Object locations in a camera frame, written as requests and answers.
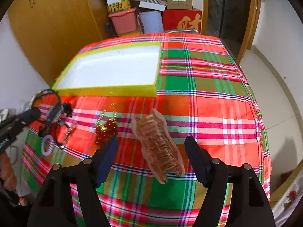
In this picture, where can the light blue plastic bucket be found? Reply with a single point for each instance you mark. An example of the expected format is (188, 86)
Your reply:
(151, 21)

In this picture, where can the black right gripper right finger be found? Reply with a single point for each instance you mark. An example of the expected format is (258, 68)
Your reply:
(249, 205)

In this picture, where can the black smart wristband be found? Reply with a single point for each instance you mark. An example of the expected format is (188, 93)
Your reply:
(49, 104)

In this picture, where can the white striped flat box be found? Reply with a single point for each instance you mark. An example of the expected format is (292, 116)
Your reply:
(153, 5)

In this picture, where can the large translucent hair claw clip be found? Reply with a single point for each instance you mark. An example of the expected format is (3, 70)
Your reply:
(157, 147)

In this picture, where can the red carton gold character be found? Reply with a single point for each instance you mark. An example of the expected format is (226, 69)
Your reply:
(182, 20)

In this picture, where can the red bead gold chain ornament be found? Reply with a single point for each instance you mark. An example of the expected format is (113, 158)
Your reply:
(104, 130)

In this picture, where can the yellow shallow cardboard box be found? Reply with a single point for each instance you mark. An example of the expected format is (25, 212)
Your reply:
(128, 69)

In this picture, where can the pink plastic bin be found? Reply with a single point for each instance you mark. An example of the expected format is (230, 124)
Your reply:
(124, 21)

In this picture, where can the yellow black printed box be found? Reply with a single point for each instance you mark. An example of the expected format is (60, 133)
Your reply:
(119, 6)

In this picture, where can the wooden wardrobe door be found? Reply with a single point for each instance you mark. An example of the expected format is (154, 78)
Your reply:
(51, 32)

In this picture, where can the floral white bedding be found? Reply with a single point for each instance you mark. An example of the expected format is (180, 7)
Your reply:
(288, 210)

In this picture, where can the person's left hand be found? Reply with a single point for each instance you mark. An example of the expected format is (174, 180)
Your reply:
(7, 173)

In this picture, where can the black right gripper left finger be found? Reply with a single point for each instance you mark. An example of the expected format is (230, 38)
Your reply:
(53, 205)

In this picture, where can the dark wooden room door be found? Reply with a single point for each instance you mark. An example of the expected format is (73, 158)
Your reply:
(233, 22)

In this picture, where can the colourful plaid tablecloth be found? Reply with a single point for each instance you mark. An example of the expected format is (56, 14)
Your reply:
(201, 92)

